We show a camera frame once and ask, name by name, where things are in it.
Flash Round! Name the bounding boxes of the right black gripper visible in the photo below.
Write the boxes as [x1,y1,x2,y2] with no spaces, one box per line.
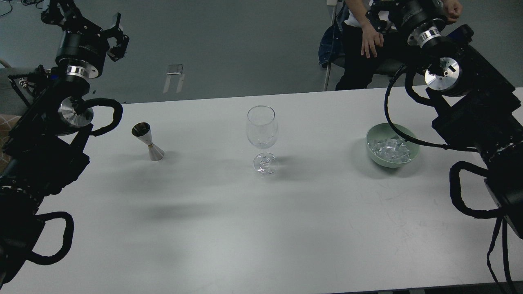
[366,0,447,46]

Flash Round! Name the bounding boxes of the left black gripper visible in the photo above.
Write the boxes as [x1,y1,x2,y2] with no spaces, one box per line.
[41,0,130,79]

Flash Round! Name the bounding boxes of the silver metal jigger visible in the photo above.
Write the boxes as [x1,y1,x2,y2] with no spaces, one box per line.
[131,122,165,162]

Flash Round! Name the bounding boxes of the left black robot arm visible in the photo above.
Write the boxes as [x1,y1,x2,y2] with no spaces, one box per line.
[0,0,130,285]

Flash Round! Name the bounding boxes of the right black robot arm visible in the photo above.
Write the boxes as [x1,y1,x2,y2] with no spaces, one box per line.
[366,0,523,294]

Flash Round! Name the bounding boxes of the clear ice cubes pile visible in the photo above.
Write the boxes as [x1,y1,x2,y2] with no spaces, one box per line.
[367,136,413,163]

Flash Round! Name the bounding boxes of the clear wine glass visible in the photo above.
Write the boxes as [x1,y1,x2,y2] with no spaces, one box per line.
[246,105,279,175]

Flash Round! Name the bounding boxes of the person's right hand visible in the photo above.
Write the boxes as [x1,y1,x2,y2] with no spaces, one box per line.
[361,21,384,58]

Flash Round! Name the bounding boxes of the person's left hand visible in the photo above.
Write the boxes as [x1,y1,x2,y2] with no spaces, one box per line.
[441,0,463,24]

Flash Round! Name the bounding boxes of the seated person in black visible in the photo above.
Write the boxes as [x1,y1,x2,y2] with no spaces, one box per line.
[318,0,412,91]

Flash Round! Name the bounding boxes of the silver floor plate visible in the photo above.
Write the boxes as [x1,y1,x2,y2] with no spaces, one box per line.
[166,64,183,75]

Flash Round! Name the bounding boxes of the checkered brown cushion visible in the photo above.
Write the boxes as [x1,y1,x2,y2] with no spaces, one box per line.
[0,114,20,172]

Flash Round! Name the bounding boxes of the green bowl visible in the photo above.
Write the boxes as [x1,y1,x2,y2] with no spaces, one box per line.
[365,123,420,169]

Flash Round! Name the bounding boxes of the black floor cables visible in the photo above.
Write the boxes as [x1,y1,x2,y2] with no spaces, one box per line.
[0,0,41,18]

